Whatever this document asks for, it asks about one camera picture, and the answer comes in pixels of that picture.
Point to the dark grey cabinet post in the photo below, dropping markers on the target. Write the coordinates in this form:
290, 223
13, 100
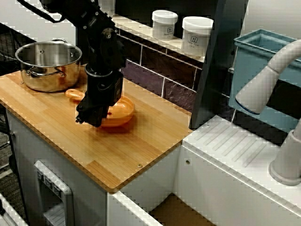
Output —
211, 58

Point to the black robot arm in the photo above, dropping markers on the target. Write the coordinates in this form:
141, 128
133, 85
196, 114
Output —
103, 47

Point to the grey toy dispenser panel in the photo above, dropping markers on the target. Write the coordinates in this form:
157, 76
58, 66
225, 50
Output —
54, 195

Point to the white toy sink unit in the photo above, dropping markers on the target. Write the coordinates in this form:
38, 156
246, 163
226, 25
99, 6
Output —
211, 176

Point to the grey toy faucet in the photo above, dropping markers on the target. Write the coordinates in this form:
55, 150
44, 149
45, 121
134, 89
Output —
258, 89

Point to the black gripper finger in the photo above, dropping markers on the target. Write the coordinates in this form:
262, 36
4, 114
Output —
97, 118
82, 116

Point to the white toy kitchen cabinet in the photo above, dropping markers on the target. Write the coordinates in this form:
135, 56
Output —
28, 141

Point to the orange plastic toy pan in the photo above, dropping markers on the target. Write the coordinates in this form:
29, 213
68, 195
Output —
122, 110

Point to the white lidded plastic jar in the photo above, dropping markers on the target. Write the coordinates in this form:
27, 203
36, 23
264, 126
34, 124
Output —
196, 35
164, 23

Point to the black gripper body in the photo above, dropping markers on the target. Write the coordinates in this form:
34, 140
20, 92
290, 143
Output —
103, 91

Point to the blue plastic bin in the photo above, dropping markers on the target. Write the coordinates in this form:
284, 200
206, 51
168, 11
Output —
249, 70

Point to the stainless steel pot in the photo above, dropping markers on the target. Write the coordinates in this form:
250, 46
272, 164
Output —
47, 80

